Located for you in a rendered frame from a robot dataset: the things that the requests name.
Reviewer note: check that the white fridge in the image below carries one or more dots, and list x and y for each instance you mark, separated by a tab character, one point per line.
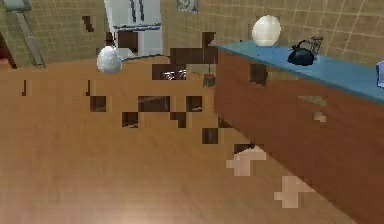
146	20

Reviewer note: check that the cream egg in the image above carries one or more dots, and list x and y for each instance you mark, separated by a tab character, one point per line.
266	30

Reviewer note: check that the red and green bin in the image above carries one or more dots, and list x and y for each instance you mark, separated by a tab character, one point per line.
209	81

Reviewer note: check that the framed wall picture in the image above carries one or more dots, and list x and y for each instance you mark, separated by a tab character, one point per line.
187	5

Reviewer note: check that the black kettle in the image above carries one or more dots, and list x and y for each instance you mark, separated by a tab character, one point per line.
301	56

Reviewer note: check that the pale blue object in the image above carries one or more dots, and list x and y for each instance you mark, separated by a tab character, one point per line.
380	75

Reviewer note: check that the brown counter with blue top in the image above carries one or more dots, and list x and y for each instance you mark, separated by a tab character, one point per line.
300	126

